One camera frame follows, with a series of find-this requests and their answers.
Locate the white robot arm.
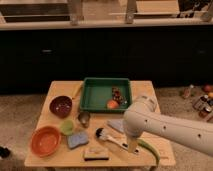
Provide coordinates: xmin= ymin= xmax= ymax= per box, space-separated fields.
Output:
xmin=123 ymin=95 xmax=213 ymax=157

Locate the wooden block brush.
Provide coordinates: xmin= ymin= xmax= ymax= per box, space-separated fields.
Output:
xmin=83 ymin=147 xmax=109 ymax=161

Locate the purple bowl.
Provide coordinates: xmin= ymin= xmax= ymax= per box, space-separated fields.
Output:
xmin=49 ymin=96 xmax=72 ymax=118

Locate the orange bowl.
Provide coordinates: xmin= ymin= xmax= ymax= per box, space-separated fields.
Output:
xmin=30 ymin=126 xmax=61 ymax=157

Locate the grey folded cloth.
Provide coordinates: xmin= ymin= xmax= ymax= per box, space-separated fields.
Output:
xmin=107 ymin=119 xmax=124 ymax=133

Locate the orange fruit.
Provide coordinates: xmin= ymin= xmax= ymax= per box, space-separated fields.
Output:
xmin=107 ymin=100 xmax=119 ymax=109

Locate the dark grapes bunch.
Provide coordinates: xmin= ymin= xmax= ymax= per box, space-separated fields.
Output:
xmin=112 ymin=87 xmax=124 ymax=104

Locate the small metal cup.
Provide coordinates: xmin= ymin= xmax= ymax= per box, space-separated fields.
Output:
xmin=78 ymin=111 xmax=90 ymax=128

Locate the blue sponge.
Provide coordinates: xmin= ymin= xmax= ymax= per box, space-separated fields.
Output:
xmin=67 ymin=131 xmax=89 ymax=149

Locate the green plastic tray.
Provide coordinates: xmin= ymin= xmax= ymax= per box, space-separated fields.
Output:
xmin=79 ymin=77 xmax=132 ymax=113

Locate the small green cup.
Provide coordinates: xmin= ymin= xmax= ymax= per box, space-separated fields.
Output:
xmin=60 ymin=120 xmax=74 ymax=136

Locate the bottle on floor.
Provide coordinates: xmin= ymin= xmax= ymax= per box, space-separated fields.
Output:
xmin=182 ymin=85 xmax=194 ymax=99

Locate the black object on floor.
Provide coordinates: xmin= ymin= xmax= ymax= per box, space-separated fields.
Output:
xmin=0 ymin=146 xmax=11 ymax=158

